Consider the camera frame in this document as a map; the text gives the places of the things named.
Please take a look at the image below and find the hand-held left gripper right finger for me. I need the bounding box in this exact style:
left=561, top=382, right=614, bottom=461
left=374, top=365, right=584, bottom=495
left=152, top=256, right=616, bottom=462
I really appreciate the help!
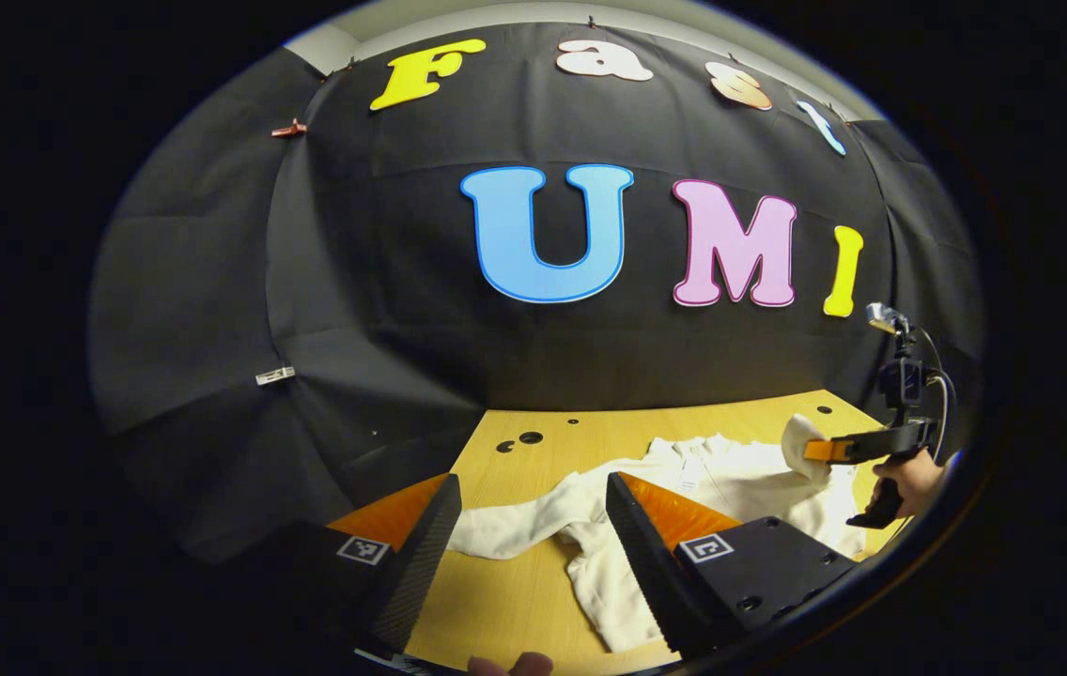
left=605, top=472, right=865, bottom=658

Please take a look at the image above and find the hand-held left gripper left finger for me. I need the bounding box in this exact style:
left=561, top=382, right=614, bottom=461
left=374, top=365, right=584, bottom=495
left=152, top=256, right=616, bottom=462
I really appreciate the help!
left=252, top=472, right=464, bottom=658

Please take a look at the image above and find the cream white sweatshirt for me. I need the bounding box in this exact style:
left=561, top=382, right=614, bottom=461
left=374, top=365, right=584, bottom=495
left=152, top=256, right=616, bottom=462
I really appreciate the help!
left=447, top=413, right=863, bottom=653

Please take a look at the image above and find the black backdrop cloth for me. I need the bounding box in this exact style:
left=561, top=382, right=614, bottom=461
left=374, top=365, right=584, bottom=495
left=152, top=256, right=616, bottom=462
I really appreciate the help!
left=87, top=19, right=983, bottom=564

